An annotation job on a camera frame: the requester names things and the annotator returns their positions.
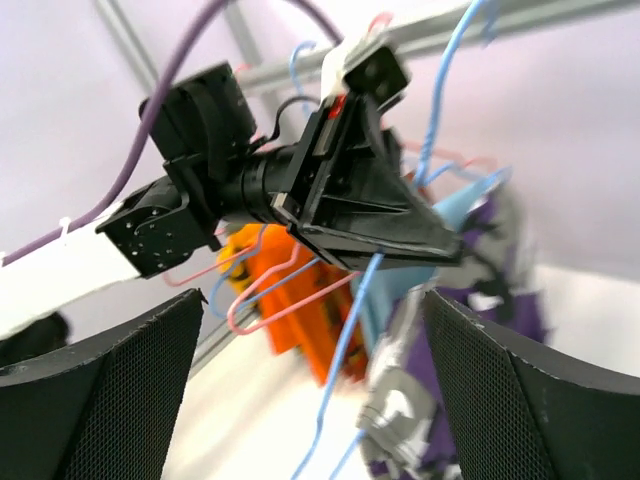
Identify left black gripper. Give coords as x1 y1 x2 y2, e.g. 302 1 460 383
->
272 93 463 271

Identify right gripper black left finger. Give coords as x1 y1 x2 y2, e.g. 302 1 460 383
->
1 289 204 480

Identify pink hanger of blue trousers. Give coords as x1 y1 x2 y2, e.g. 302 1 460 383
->
401 10 498 182

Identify aluminium hanging rail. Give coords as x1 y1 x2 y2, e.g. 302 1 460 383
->
239 0 640 94

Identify blue wire hanger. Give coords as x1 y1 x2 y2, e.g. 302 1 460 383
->
292 0 499 479

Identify purple camouflage trousers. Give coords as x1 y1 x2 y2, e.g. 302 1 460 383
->
357 186 547 479

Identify blue hanger of orange camouflage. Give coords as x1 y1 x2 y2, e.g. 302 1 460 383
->
208 40 321 321

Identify plain orange trousers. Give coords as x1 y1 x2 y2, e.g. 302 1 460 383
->
248 226 352 385

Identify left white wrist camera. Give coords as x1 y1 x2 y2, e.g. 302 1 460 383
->
320 32 410 113

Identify light blue trousers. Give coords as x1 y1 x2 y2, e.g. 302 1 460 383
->
358 179 489 359

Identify yellow camouflage trousers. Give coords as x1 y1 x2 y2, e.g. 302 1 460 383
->
217 224 261 293

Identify orange camouflage trousers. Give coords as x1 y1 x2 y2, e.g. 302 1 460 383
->
316 263 368 382

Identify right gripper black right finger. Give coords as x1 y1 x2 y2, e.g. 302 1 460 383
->
423 291 639 480

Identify pink hanger of orange trousers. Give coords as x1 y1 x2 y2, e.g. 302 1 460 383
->
226 243 361 336

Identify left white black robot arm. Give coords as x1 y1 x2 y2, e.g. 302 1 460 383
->
1 60 462 337

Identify pink hanger of yellow camouflage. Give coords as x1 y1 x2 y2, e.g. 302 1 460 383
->
162 223 261 288

